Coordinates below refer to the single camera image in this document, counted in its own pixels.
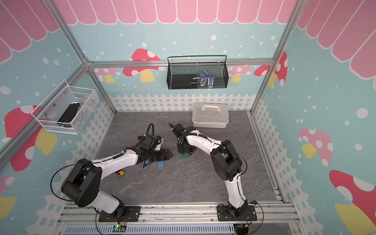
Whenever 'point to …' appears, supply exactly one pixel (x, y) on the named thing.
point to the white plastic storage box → (210, 115)
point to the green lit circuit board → (119, 228)
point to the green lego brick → (184, 155)
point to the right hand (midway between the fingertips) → (184, 151)
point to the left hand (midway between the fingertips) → (166, 158)
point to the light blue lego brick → (160, 164)
